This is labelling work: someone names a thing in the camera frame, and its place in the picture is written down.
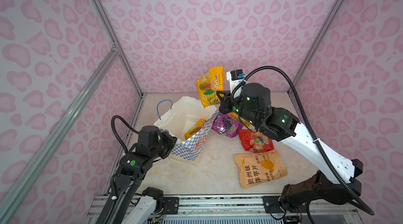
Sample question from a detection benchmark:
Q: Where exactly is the yellow mango candy bag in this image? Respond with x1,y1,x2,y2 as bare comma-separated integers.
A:
196,66,225,108
184,119,206,140

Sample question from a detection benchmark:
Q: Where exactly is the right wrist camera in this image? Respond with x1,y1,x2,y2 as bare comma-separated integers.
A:
226,69,245,92

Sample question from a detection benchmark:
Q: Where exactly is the yellow orange candy bag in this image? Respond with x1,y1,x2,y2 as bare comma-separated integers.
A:
229,112,251,127

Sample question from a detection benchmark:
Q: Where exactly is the black corrugated right cable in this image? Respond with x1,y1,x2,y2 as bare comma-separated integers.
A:
244,66,375,216

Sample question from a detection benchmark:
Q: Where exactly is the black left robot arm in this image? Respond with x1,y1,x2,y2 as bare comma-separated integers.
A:
97,125,178,224

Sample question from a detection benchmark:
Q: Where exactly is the aluminium corner frame post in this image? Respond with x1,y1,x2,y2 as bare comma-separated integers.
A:
90,0,143,98

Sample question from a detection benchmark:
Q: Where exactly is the black corrugated cable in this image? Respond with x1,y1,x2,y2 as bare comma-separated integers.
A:
244,66,375,216
111,115,141,154

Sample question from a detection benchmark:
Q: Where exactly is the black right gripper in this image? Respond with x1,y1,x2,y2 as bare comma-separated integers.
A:
214,89,261,126

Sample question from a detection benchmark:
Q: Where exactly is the diagonal aluminium frame bar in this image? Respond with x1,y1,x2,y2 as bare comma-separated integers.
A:
1,47,120,224

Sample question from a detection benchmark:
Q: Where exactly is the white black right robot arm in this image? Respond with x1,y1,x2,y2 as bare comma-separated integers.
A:
217,83,363,206

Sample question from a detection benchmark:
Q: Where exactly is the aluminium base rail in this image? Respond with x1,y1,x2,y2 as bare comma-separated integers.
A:
84,194,363,224

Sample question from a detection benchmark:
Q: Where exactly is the red fruit candy bag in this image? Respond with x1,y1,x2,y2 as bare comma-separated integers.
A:
238,130,275,153

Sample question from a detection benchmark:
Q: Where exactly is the blue checkered paper bag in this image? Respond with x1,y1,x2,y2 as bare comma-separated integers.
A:
154,96,218,166

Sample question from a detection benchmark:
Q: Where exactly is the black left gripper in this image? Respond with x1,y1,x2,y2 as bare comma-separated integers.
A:
150,131,178,161

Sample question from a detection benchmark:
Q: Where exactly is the black corrugated left cable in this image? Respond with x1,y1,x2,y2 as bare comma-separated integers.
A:
111,115,141,154

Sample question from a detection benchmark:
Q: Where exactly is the purple grape candy bag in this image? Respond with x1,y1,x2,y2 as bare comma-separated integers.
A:
212,113,243,138

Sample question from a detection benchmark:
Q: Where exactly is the right aluminium corner post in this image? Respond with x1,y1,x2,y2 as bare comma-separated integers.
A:
293,0,346,87

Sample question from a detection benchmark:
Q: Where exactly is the orange taro chips bag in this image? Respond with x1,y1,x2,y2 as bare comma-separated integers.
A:
234,150,288,188

